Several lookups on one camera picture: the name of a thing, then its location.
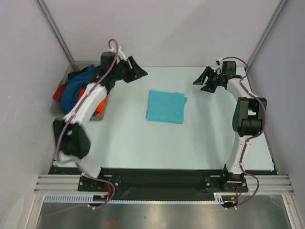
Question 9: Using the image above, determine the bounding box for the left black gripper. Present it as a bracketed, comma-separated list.
[111, 57, 147, 84]

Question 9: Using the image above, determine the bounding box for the light blue t-shirt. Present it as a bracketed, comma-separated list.
[146, 90, 188, 124]

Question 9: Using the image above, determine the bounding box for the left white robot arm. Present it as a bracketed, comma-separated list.
[52, 49, 148, 191]

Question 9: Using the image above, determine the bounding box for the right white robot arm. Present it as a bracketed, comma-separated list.
[193, 61, 267, 193]

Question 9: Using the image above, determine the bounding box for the orange t-shirt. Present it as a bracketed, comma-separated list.
[77, 87, 108, 117]

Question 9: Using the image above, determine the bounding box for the black t-shirt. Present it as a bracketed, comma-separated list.
[68, 67, 88, 82]

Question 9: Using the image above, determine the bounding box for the dark blue t-shirt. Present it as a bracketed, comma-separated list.
[60, 64, 96, 115]

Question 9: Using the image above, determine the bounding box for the red t-shirt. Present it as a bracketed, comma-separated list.
[52, 83, 66, 101]

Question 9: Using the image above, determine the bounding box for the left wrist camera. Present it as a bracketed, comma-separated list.
[109, 45, 128, 62]

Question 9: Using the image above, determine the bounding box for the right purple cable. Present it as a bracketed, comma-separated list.
[216, 56, 267, 210]

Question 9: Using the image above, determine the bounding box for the purple cable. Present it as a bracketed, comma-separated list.
[216, 56, 267, 210]
[45, 39, 120, 217]

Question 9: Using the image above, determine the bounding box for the right aluminium corner post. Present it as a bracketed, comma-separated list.
[246, 0, 288, 71]

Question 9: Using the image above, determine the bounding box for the aluminium corner post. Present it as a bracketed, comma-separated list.
[35, 0, 79, 71]
[246, 0, 288, 71]

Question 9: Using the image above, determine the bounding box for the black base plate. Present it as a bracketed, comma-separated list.
[47, 167, 279, 202]

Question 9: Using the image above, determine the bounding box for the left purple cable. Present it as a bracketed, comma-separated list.
[45, 39, 120, 217]

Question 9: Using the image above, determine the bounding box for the left aluminium corner post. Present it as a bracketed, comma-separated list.
[35, 0, 79, 71]

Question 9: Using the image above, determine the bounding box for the white cable duct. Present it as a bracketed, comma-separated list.
[44, 194, 234, 205]

